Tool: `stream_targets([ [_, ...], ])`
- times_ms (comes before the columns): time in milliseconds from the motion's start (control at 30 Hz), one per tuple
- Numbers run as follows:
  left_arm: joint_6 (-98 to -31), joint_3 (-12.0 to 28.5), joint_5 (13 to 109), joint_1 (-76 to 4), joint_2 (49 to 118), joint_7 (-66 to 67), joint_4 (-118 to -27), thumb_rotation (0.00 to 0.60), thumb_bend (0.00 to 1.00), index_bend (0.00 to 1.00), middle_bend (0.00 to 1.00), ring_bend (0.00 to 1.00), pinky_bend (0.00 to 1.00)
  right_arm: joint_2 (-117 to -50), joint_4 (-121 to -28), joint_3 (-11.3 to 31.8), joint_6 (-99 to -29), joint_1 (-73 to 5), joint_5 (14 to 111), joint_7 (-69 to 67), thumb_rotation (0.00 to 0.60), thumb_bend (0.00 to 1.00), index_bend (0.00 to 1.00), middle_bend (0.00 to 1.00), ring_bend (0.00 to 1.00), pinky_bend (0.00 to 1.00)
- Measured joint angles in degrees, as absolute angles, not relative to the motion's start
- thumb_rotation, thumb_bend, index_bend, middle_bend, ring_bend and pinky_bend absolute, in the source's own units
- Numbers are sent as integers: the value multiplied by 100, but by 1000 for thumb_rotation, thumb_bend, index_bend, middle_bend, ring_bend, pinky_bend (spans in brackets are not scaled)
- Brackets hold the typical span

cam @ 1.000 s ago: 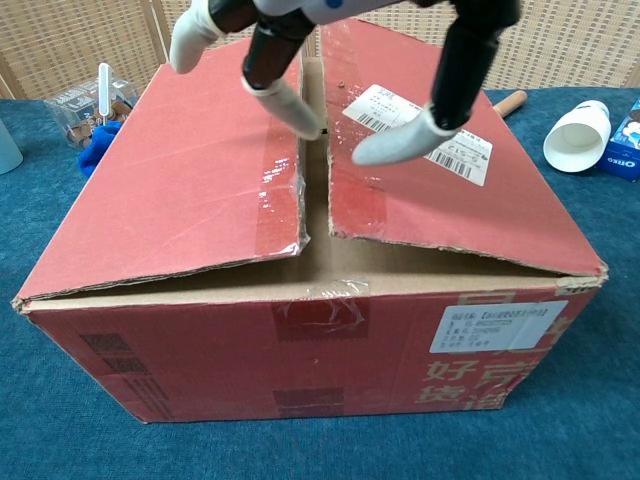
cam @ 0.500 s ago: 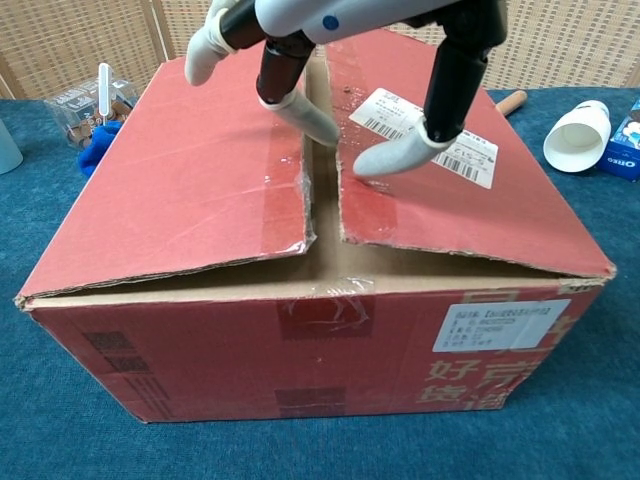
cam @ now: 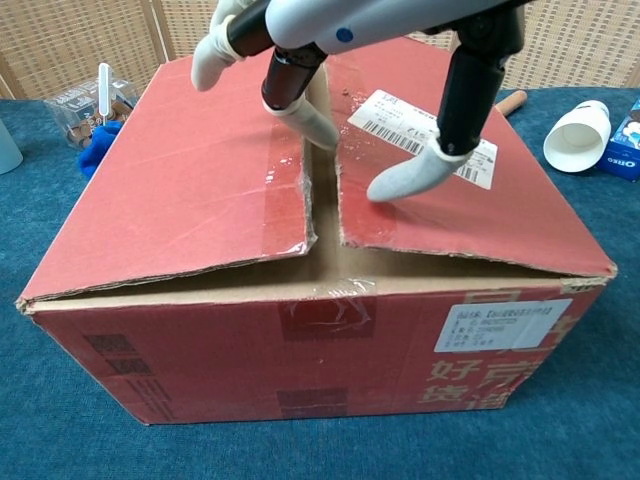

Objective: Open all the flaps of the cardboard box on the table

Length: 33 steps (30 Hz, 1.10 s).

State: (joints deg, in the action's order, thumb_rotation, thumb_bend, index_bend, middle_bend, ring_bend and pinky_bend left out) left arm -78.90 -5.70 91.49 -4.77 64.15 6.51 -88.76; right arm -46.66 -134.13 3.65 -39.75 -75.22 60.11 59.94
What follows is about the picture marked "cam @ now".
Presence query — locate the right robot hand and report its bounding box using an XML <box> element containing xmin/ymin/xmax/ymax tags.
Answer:
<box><xmin>191</xmin><ymin>0</ymin><xmax>526</xmax><ymax>204</ymax></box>

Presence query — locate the red cardboard shipping box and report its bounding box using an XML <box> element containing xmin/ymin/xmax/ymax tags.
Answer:
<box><xmin>14</xmin><ymin>37</ymin><xmax>619</xmax><ymax>426</ymax></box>

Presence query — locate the blue Oreo package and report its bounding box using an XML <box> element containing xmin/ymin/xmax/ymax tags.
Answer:
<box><xmin>595</xmin><ymin>97</ymin><xmax>640</xmax><ymax>183</ymax></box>

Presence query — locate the wicker folding screen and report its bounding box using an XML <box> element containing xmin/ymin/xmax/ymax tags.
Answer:
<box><xmin>0</xmin><ymin>0</ymin><xmax>640</xmax><ymax>101</ymax></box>

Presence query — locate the blue cloth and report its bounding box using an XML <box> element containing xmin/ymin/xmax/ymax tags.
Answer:
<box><xmin>77</xmin><ymin>121</ymin><xmax>124</xmax><ymax>181</ymax></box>

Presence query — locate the clear bag of brown snacks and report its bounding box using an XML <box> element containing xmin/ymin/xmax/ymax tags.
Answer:
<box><xmin>43</xmin><ymin>77</ymin><xmax>140</xmax><ymax>150</ymax></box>

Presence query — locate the teal fabric table cover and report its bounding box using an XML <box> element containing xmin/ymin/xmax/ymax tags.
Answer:
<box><xmin>0</xmin><ymin>87</ymin><xmax>640</xmax><ymax>480</ymax></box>

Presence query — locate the pale blue handled cup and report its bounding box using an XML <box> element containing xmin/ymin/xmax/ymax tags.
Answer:
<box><xmin>0</xmin><ymin>119</ymin><xmax>25</xmax><ymax>176</ymax></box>

